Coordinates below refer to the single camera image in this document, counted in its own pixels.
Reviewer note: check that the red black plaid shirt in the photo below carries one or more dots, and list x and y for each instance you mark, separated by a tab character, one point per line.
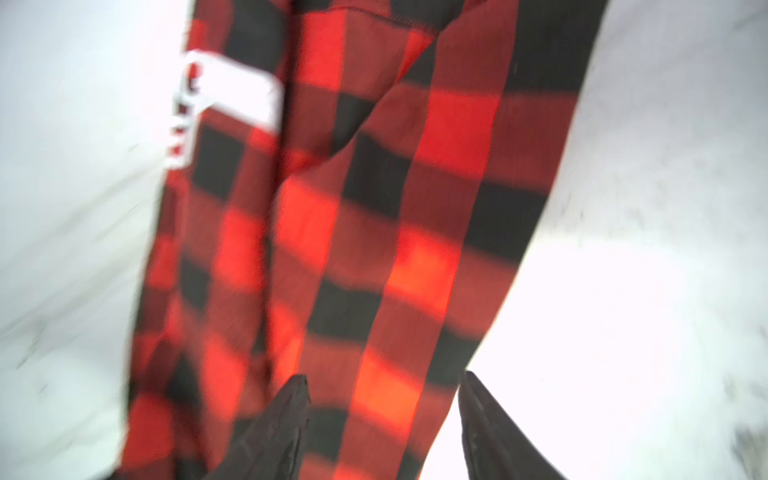
353	189

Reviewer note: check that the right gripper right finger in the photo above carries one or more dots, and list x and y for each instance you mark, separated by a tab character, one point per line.
494	447

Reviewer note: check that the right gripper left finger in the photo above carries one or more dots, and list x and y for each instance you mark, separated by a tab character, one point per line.
273	446

